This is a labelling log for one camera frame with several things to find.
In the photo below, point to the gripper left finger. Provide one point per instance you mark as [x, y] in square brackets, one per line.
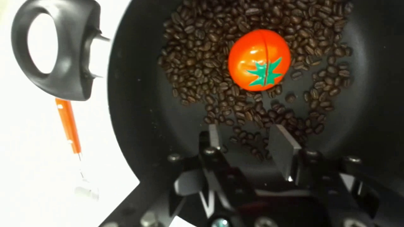
[217, 164]

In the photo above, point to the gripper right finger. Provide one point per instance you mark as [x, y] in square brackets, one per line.
[303, 164]

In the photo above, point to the black pot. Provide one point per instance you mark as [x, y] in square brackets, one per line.
[142, 104]

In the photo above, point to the orange toy tomato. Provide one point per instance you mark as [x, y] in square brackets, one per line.
[257, 60]

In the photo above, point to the heap of coffee beans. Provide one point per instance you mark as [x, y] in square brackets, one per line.
[205, 56]

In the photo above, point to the orange screwdriver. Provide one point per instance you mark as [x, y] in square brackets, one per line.
[68, 126]

